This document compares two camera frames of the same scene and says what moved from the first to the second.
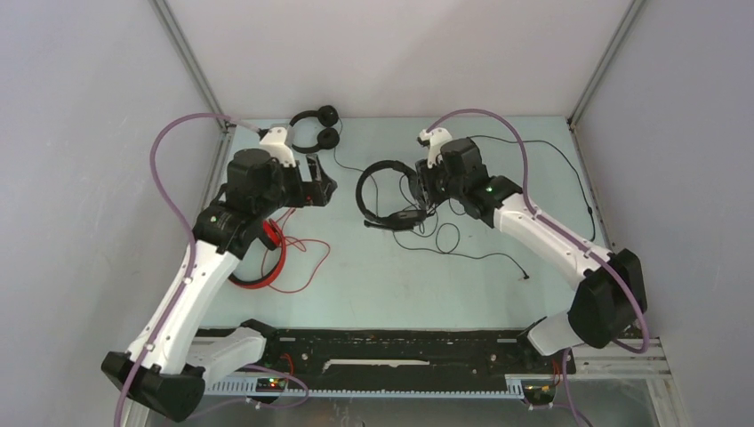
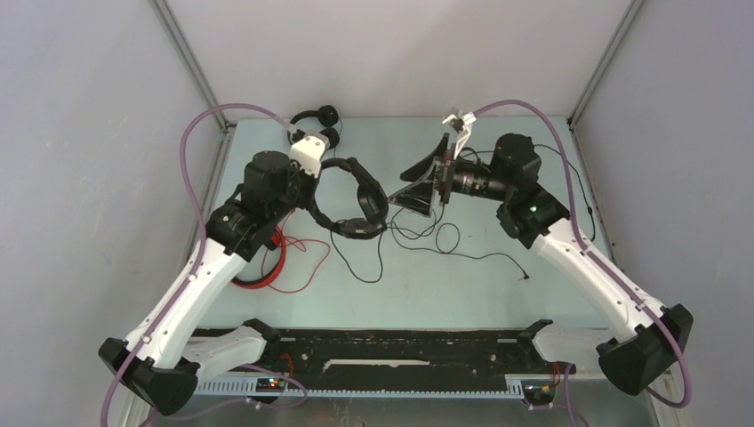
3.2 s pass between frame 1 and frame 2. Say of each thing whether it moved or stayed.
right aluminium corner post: stayed
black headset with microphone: moved
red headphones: stayed
